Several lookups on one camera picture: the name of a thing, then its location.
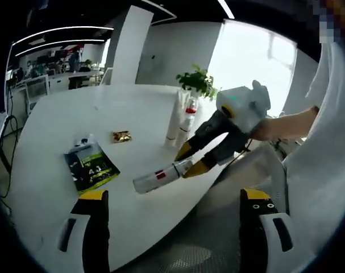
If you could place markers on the green potted plant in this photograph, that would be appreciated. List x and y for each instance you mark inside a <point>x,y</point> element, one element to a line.
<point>197,81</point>

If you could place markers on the white skincare bottle red label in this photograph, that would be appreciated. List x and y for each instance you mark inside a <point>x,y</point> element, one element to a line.
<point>158,179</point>
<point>182,139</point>

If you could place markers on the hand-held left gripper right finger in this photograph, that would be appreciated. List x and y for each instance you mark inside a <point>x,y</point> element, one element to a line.
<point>266,244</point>

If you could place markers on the gold skincare sachet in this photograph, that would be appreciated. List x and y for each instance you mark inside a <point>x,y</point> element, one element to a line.
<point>121,137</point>

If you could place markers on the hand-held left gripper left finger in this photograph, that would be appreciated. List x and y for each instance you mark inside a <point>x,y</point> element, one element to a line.
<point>72,241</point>

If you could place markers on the large bright window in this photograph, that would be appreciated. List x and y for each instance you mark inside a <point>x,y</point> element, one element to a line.
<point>246,57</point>

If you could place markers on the long ceiling light strip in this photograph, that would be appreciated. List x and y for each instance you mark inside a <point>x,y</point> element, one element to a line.
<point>61,42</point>
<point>61,28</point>
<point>226,8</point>

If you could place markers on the white skincare tube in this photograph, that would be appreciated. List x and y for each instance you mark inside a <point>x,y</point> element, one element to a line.
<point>173,125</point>

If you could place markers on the person's right hand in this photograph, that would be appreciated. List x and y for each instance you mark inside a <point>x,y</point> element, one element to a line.
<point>266,129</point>

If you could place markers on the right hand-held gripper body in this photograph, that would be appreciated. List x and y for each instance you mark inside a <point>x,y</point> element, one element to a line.
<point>246,105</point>

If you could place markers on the green black skincare sachet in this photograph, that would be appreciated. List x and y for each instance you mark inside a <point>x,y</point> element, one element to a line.
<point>95,173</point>

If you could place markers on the white mesh office chair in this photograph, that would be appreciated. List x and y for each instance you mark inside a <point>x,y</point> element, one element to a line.
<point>263,176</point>

